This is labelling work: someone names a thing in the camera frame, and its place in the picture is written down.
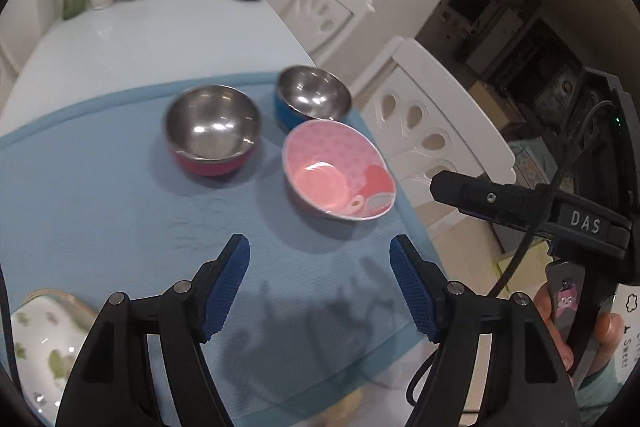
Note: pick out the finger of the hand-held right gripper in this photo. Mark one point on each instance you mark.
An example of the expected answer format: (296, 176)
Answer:
(480, 197)

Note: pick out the small white flowered plate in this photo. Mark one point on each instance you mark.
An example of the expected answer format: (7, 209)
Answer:
(50, 357)

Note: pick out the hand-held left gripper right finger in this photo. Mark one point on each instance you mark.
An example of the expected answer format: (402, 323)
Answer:
(412, 287)

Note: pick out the light blue textured mat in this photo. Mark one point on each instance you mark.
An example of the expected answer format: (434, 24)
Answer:
(125, 217)

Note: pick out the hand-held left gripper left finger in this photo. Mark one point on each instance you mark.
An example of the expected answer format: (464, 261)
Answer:
(225, 287)

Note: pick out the red steel bowl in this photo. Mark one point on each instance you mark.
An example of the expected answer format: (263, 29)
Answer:
(210, 127)

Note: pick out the person's right hand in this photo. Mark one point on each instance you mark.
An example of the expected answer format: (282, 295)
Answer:
(550, 322)

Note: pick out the pink patterned bowl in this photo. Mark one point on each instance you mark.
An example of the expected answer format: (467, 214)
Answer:
(325, 167)

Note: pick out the blue steel bowl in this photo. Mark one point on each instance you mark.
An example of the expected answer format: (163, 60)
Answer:
(310, 92)

